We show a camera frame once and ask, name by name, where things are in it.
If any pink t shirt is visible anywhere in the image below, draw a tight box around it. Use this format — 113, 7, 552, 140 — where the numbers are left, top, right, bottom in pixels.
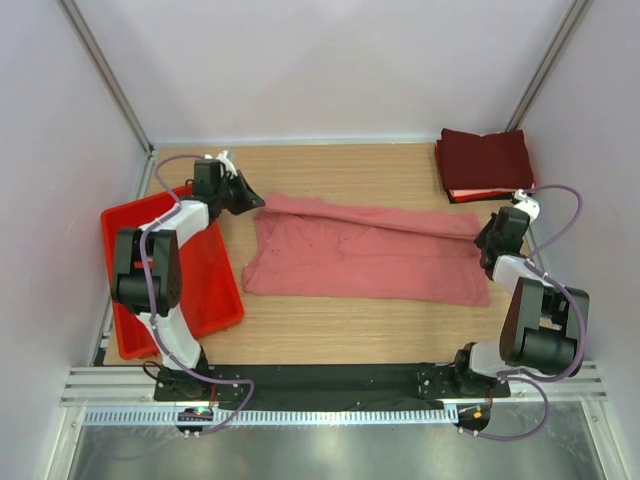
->
242, 193, 491, 307

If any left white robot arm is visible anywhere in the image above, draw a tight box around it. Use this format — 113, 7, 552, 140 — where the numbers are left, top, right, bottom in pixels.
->
111, 150, 265, 400

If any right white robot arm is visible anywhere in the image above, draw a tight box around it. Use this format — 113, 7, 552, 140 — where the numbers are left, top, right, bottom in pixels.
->
450, 200, 590, 396

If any pink folded shirt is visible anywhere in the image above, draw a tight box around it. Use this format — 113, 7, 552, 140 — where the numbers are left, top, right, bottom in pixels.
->
445, 188, 517, 204

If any dark red folded shirt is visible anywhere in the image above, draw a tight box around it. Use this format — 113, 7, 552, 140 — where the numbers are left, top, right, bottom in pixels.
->
439, 128, 534, 190

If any red plastic tray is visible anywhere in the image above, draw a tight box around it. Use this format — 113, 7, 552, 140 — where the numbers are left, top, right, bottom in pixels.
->
101, 193, 244, 363

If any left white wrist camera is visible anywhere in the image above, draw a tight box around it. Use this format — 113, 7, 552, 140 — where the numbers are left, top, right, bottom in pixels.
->
214, 150, 237, 176

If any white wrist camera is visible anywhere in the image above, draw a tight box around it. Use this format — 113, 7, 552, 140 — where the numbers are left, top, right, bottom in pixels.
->
214, 150, 237, 176
512, 189, 541, 222

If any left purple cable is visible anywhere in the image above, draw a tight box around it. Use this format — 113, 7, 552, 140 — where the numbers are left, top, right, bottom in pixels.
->
139, 153, 256, 434

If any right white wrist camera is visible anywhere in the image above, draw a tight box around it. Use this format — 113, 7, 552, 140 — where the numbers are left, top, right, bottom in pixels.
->
512, 189, 541, 222

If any right aluminium frame post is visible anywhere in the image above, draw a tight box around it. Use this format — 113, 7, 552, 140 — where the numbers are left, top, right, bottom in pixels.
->
505, 0, 593, 131

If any aluminium frame post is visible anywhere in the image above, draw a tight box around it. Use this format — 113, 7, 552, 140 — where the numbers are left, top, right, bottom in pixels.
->
57, 0, 153, 156
505, 0, 593, 131

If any left aluminium frame post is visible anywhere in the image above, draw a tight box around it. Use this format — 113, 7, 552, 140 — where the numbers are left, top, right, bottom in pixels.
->
57, 0, 153, 156

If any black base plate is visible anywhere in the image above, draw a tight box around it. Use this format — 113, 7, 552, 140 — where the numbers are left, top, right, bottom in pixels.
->
154, 363, 510, 412

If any slotted cable duct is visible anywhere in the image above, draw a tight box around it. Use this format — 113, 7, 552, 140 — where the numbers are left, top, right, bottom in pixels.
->
84, 404, 458, 428

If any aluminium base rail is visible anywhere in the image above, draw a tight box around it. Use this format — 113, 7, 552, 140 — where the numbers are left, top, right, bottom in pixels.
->
59, 361, 608, 407

